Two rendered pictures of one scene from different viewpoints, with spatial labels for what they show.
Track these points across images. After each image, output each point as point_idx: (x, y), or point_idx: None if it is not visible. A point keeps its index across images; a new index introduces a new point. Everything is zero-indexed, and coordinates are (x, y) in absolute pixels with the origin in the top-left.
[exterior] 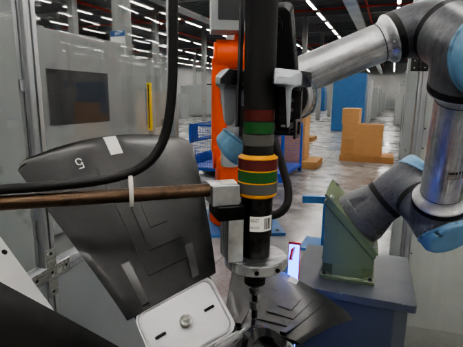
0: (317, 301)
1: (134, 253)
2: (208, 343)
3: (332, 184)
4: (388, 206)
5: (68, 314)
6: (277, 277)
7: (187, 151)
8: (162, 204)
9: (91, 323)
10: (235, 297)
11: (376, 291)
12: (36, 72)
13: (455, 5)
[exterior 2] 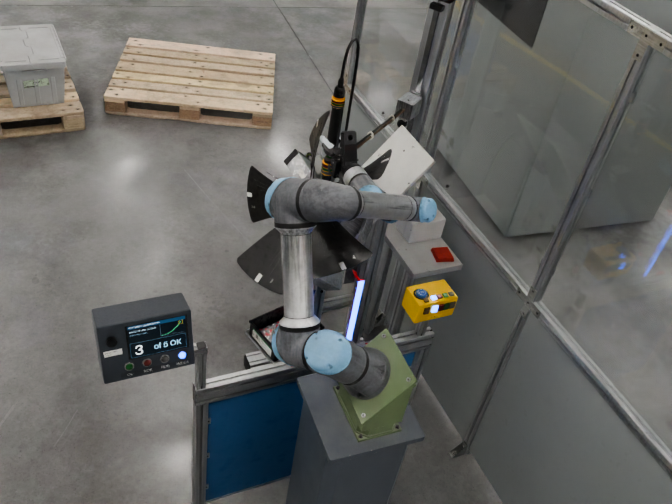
0: (323, 260)
1: None
2: None
3: (405, 365)
4: None
5: (524, 342)
6: (347, 258)
7: (373, 176)
8: None
9: (532, 379)
10: (346, 233)
11: (328, 382)
12: (583, 181)
13: (307, 178)
